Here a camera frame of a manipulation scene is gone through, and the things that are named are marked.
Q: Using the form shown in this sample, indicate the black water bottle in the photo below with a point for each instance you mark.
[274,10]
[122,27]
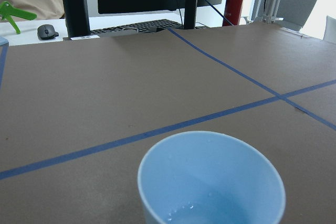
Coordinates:
[77,18]

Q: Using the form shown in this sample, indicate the red thermos bottle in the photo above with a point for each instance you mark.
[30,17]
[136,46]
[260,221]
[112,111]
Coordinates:
[232,12]

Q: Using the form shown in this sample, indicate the brown paper table mat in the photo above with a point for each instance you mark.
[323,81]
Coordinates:
[78,116]

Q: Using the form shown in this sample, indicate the green handled reacher grabber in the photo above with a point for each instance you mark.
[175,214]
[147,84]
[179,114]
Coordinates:
[8,11]

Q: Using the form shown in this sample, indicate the black keyboard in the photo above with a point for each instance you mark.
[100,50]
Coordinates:
[152,26]

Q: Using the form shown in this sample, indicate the grey office chair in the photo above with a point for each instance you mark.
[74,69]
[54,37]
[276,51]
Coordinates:
[293,14]

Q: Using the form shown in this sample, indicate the black computer mouse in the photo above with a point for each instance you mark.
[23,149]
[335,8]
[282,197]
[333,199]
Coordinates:
[46,32]

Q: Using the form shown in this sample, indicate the light blue plastic cup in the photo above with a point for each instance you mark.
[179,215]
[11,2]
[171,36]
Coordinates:
[209,177]

